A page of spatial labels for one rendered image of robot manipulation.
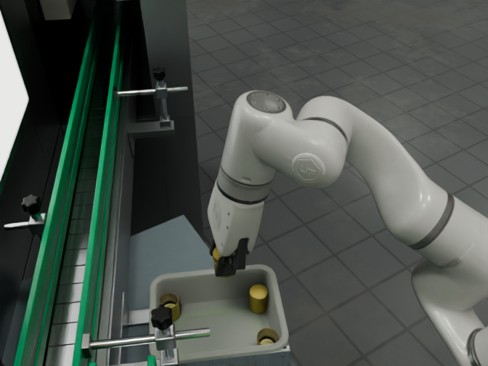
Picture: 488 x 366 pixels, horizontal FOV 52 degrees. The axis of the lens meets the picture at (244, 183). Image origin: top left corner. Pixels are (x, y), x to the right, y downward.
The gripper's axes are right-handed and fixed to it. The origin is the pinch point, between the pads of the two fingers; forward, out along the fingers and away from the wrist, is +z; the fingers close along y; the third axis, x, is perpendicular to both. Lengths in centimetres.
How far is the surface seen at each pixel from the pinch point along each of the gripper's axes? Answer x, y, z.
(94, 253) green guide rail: -19.3, -5.0, 3.3
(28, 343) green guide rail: -28.3, 8.4, 5.2
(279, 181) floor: 71, -114, 87
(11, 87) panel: -33, -42, -3
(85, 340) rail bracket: -21.2, 10.9, 2.1
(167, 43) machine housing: 2, -71, 0
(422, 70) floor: 187, -191, 67
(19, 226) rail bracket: -30.7, -14.1, 6.0
